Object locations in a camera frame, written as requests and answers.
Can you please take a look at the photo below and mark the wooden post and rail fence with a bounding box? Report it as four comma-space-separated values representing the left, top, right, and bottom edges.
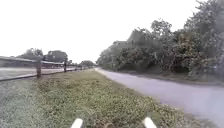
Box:
0, 55, 96, 82

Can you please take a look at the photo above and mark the robot's own part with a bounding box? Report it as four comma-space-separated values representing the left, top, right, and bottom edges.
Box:
70, 118, 84, 128
142, 116, 158, 128

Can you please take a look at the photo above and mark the distant group of trees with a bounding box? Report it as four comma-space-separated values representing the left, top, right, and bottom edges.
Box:
16, 47, 98, 68

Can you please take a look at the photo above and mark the grass strip under trees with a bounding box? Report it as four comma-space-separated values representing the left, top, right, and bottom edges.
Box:
114, 69, 224, 86

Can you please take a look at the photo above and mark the grey asphalt path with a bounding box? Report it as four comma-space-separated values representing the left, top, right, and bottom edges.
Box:
94, 67, 224, 128

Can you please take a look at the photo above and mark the pale paved ground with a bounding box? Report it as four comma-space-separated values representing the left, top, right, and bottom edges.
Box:
0, 67, 77, 81

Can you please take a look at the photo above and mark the green grass verge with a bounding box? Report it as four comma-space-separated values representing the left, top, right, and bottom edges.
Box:
0, 68, 216, 128

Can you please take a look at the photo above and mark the row of trees and bushes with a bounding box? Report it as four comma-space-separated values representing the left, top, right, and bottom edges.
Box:
95, 0, 224, 80

